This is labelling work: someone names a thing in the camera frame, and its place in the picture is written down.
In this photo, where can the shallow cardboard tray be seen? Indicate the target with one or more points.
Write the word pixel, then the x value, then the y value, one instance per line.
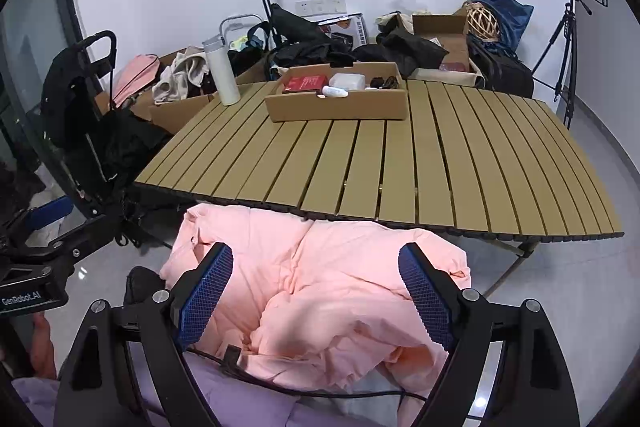
pixel 335 107

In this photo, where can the pink jacket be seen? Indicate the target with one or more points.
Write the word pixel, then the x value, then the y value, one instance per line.
pixel 325 287

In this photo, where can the red box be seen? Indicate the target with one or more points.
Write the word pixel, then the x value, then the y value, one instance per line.
pixel 305 84

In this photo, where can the white plastic bottle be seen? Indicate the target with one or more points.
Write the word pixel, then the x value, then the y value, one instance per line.
pixel 334 92

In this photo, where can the glass sliding door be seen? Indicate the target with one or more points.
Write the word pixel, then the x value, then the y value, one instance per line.
pixel 30 57

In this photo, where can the black stroller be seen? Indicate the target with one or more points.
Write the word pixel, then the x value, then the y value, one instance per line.
pixel 75 107

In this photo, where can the lavender shirt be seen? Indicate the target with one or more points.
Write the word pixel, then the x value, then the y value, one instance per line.
pixel 250 402

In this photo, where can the open cardboard box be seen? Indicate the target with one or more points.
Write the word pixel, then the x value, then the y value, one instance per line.
pixel 440 24

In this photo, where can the translucent plastic box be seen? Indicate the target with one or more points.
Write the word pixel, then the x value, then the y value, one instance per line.
pixel 347 81

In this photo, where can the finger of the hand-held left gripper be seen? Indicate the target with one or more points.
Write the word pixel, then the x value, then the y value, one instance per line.
pixel 47 212
pixel 70 252

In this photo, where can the slatted folding table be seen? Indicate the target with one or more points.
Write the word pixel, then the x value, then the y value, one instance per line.
pixel 400 167

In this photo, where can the pink backpack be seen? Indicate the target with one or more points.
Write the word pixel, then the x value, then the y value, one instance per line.
pixel 135 77

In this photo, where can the cream cloth bag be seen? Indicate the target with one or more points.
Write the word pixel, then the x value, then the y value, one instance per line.
pixel 400 22

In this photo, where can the printed product box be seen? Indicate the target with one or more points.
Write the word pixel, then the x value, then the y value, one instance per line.
pixel 357 29

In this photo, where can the grey metal tube frame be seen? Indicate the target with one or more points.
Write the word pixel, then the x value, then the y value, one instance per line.
pixel 235 18

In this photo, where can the white wall socket strip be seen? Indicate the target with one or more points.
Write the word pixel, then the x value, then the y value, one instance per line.
pixel 320 6

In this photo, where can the black backpack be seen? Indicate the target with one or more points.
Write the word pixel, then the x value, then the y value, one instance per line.
pixel 505 72

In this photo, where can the pile of black clothing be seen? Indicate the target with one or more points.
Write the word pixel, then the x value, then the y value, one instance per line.
pixel 295 27

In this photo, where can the white thermos bottle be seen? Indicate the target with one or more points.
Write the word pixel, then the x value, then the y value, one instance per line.
pixel 222 72

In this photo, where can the black jacket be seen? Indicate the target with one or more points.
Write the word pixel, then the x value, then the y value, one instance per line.
pixel 400 49

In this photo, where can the black camera tripod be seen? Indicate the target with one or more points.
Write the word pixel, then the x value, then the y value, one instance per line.
pixel 567 22

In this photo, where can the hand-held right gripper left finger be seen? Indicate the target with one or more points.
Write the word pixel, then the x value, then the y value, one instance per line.
pixel 205 302

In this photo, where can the blue fabric bag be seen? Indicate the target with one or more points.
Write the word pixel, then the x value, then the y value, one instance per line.
pixel 515 17

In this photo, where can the large cardboard box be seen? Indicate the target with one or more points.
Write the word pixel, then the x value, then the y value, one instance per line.
pixel 175 117

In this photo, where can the beige crumpled clothes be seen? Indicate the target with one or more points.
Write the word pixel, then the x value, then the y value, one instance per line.
pixel 175 82

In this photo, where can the person's left hand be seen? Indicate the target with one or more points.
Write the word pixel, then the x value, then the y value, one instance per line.
pixel 44 347

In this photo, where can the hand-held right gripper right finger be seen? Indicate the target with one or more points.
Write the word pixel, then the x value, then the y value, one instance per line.
pixel 430 302

